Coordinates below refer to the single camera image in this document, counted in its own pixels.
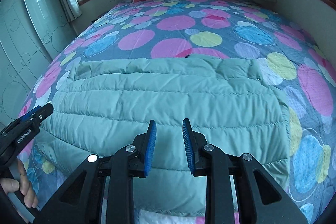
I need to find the light green puffer jacket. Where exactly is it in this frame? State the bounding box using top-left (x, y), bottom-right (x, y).
top-left (34, 55), bottom-right (290, 217)

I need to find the person's left hand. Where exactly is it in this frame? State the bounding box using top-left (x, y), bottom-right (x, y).
top-left (1, 159), bottom-right (39, 223)

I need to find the white patterned wardrobe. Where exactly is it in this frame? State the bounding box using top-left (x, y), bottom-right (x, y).
top-left (1, 0), bottom-right (76, 127)

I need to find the colourful circle pattern bedspread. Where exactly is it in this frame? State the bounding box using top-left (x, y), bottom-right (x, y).
top-left (20, 0), bottom-right (335, 223)

